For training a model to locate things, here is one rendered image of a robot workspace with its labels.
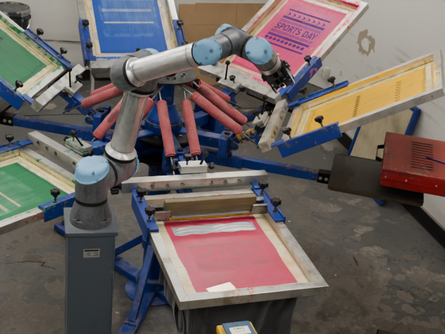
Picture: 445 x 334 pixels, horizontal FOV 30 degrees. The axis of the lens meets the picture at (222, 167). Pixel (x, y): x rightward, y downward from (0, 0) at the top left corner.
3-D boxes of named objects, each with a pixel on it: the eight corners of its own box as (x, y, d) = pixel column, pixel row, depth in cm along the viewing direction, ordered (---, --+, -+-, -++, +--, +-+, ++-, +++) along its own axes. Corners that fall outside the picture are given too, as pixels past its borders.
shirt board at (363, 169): (420, 182, 430) (424, 168, 426) (420, 219, 394) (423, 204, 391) (172, 137, 451) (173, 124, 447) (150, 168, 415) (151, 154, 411)
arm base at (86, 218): (70, 230, 293) (70, 206, 288) (68, 209, 306) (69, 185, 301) (113, 229, 296) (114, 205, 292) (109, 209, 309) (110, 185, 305)
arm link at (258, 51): (250, 30, 250) (274, 41, 247) (259, 42, 261) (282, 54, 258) (237, 52, 250) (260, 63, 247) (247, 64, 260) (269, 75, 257)
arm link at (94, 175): (67, 196, 295) (67, 162, 289) (92, 183, 305) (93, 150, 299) (93, 207, 289) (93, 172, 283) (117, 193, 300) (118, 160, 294)
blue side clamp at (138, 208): (158, 241, 341) (159, 226, 338) (146, 242, 339) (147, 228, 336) (142, 205, 366) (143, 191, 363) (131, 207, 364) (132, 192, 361)
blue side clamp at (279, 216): (283, 231, 358) (285, 217, 355) (273, 232, 356) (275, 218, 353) (260, 197, 383) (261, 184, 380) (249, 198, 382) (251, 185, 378)
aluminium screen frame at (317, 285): (327, 293, 316) (328, 285, 315) (179, 310, 298) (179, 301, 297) (257, 195, 383) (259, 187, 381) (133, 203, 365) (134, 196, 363)
